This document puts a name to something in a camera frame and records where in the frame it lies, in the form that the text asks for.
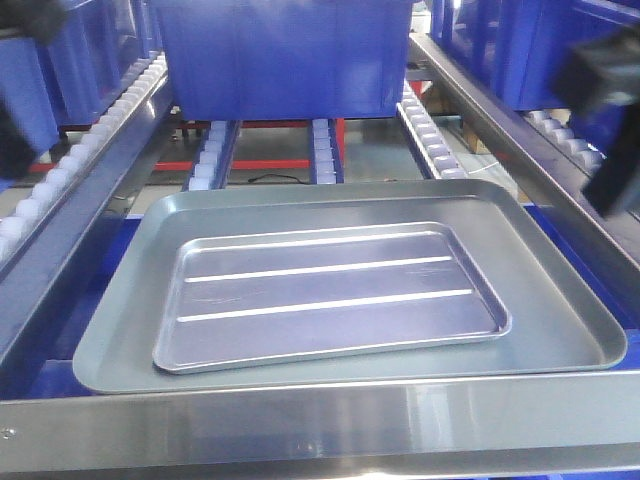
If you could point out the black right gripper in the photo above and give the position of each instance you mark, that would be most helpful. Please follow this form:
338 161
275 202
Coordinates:
599 83

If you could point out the white roller track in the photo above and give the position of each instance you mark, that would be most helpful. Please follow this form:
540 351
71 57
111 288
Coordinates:
428 146
213 161
578 150
326 150

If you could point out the steel front shelf rail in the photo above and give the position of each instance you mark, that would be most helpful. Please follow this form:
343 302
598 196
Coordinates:
466 427

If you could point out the steel divider beam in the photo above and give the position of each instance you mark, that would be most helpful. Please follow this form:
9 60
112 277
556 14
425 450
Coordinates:
44 280
610 247

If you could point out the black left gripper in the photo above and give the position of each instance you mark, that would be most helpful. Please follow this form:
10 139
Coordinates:
28 126

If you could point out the large blue crate centre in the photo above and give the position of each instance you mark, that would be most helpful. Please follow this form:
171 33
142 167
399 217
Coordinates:
285 60

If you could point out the red floor frame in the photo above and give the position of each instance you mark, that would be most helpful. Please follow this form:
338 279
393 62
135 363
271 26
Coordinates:
242 164

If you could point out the left steel divider beam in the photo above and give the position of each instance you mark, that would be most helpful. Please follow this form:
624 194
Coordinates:
44 280

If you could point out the far left roller track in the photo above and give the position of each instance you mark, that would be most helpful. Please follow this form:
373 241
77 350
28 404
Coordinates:
82 156

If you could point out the blue crate far left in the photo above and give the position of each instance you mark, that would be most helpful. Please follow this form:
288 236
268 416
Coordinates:
90 63

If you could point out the large grey tray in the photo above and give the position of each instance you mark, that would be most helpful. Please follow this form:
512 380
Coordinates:
558 323

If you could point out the right steel divider beam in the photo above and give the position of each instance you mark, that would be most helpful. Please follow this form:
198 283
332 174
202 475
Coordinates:
610 247

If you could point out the small ribbed silver tray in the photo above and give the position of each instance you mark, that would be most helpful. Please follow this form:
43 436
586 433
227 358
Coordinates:
277 298

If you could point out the middle white roller track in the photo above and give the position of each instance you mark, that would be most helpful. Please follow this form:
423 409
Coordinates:
326 150

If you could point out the blue crate far right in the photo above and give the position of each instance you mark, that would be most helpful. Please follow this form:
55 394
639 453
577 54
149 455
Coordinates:
517 48

